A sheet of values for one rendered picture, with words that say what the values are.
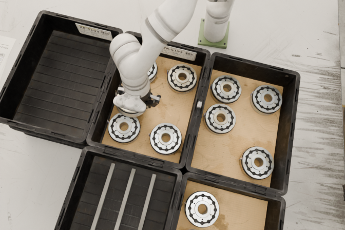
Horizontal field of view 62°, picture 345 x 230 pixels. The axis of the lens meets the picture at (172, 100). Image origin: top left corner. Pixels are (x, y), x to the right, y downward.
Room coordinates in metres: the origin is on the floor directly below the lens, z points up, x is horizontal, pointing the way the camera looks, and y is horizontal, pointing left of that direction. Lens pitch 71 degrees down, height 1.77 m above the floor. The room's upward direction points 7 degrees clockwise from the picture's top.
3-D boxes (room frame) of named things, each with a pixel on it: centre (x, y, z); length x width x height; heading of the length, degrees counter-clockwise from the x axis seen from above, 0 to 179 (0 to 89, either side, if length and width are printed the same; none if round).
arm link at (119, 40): (0.30, 0.11, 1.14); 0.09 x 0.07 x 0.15; 36
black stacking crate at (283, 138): (0.26, -0.23, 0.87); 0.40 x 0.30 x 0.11; 172
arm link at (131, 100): (0.27, 0.11, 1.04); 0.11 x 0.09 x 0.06; 172
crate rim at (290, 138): (0.26, -0.23, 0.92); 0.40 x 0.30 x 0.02; 172
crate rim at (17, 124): (0.34, 0.36, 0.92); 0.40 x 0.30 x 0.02; 172
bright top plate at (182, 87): (0.40, -0.02, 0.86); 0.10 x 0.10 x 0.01
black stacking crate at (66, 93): (0.34, 0.36, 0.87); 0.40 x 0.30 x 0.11; 172
